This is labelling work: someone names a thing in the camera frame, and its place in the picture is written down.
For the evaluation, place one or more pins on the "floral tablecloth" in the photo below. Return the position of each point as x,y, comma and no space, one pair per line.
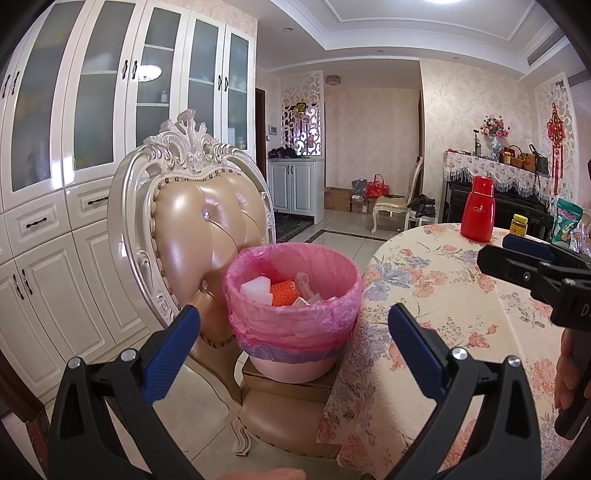
438,286

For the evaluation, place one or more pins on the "large cardboard box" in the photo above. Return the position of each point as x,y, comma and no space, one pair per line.
337,199

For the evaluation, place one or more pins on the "person's left hand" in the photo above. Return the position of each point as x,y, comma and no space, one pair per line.
272,475

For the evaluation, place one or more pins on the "white glass door cabinet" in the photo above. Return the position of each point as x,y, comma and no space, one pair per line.
46,277

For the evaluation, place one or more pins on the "blue white vase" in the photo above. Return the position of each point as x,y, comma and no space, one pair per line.
496,147

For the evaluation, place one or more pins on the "ceiling air vent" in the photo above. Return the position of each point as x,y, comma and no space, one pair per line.
547,51

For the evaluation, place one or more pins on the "black bags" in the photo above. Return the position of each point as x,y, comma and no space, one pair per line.
282,153

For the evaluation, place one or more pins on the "floral lace piano cover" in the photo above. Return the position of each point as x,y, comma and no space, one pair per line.
471,166

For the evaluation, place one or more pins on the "person's right hand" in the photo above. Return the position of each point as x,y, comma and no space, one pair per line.
563,369

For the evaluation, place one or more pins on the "red Chinese knot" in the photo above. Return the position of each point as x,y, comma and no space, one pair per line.
555,129

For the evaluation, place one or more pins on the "green snack bag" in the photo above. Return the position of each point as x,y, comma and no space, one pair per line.
565,221

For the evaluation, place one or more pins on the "red gift bag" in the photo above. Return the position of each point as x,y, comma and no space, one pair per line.
377,188

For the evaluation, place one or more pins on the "orange foam net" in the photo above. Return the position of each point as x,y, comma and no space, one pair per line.
282,295

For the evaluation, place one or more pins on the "black hand pump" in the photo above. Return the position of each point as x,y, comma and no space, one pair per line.
478,145

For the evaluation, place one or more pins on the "small cardboard box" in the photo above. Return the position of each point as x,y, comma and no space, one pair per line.
360,206

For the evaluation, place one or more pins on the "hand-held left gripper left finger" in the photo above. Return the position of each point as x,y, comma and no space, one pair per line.
173,350

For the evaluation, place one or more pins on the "pink lined trash bin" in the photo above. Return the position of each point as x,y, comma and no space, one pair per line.
295,332

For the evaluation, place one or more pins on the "wicker basket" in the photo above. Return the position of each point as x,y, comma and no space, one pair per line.
515,157

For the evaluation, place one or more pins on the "flat brown cardboard box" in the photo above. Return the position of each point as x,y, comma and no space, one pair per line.
286,390

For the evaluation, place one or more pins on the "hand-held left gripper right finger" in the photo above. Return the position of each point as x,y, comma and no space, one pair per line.
413,350

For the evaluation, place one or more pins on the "dark handbag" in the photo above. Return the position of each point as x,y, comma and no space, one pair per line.
540,161

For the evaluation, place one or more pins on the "grey paper bag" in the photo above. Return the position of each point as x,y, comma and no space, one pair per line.
360,187

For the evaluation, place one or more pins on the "dark wooden door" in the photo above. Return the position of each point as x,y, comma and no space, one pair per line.
262,120

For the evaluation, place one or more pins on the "white shoe cabinet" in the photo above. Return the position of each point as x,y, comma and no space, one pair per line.
295,189

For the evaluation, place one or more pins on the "dark patterned rug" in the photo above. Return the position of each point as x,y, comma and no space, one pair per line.
293,226

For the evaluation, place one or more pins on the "yellow lid jar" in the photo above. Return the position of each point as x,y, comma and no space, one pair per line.
519,227

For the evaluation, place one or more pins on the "white foam block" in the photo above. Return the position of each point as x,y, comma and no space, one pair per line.
256,290

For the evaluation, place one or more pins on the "beige leather ornate chair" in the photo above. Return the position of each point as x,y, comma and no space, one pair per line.
194,221

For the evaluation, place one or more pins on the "black clothing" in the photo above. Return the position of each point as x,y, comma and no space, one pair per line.
421,205

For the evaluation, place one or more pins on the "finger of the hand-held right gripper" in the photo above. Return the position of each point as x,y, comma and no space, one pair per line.
526,244
508,267

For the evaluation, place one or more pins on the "black piano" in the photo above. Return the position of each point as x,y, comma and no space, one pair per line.
457,203

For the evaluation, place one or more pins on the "cream wooden side chair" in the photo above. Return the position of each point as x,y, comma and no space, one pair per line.
390,207

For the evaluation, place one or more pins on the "red thermos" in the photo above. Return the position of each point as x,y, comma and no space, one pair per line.
478,217

